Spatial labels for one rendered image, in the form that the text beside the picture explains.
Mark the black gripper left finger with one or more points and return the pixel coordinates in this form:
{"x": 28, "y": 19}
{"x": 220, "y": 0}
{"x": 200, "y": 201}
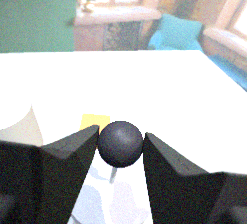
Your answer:
{"x": 47, "y": 179}

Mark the small tan cube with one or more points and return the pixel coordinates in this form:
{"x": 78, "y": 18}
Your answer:
{"x": 94, "y": 119}

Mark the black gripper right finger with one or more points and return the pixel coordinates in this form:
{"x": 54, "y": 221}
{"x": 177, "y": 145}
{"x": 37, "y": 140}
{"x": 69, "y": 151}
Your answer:
{"x": 181, "y": 192}

